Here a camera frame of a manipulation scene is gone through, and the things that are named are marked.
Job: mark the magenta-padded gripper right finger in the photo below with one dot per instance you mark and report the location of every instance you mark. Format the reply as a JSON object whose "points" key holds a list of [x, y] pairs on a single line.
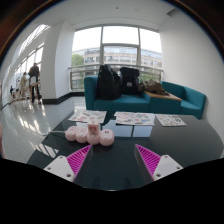
{"points": [[166, 165]]}

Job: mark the brown jacket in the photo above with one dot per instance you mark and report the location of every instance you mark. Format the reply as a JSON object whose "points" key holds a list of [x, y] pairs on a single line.
{"points": [[154, 87]]}

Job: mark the black backpack with white label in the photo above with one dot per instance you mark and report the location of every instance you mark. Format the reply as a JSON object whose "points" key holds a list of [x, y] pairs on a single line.
{"points": [[130, 81]]}

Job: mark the large colourful sticker sheet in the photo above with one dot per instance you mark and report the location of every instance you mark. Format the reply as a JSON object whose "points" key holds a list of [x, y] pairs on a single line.
{"points": [[134, 118]]}

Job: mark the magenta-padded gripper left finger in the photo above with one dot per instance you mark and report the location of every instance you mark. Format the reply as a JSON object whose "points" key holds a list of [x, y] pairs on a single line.
{"points": [[58, 166]]}

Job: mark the large black backpack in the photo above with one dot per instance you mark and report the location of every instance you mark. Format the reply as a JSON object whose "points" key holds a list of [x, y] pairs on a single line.
{"points": [[107, 83]]}

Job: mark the pink power strip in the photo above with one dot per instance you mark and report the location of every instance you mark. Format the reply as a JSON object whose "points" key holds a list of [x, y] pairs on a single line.
{"points": [[76, 134]]}

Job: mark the sticker sheet with red items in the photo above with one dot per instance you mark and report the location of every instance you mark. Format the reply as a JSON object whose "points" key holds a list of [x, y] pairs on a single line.
{"points": [[87, 116]]}

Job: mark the metal balcony railing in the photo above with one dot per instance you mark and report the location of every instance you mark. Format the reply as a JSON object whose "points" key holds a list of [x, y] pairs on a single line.
{"points": [[80, 71]]}

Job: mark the teal sofa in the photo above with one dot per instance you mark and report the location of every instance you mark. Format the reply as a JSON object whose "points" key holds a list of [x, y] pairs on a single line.
{"points": [[123, 102]]}

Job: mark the person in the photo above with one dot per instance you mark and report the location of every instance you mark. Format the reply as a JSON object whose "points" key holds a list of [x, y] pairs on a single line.
{"points": [[24, 83], [34, 75]]}

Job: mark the sticker sheet with green items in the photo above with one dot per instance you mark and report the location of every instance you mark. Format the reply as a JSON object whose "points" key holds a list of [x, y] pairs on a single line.
{"points": [[170, 120]]}

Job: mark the small pink charger block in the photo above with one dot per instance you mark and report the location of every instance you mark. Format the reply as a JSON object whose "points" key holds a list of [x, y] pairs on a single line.
{"points": [[93, 129]]}

